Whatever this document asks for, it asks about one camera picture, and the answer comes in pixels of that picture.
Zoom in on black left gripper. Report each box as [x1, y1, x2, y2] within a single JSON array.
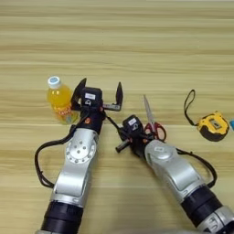
[[71, 77, 124, 135]]

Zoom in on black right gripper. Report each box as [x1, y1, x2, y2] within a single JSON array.
[[114, 127, 154, 158]]

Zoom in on red handled scissors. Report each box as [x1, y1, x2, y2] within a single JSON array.
[[143, 93, 168, 143]]

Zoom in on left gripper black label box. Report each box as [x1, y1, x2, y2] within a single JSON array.
[[80, 86, 103, 109]]

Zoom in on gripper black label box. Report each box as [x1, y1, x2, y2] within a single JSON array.
[[122, 114, 144, 135], [80, 86, 103, 109]]

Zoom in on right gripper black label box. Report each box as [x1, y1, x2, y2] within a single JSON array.
[[122, 114, 144, 135]]

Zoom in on orange juice bottle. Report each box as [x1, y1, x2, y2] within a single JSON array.
[[46, 75, 79, 125]]

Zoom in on yellow black tape measure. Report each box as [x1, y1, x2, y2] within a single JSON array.
[[183, 89, 230, 143]]

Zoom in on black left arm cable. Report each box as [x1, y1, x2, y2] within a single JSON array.
[[33, 123, 80, 189]]

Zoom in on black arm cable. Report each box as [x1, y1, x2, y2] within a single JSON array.
[[33, 123, 80, 189], [175, 147, 218, 189]]

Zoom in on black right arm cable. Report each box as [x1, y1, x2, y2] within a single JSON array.
[[175, 147, 218, 189]]

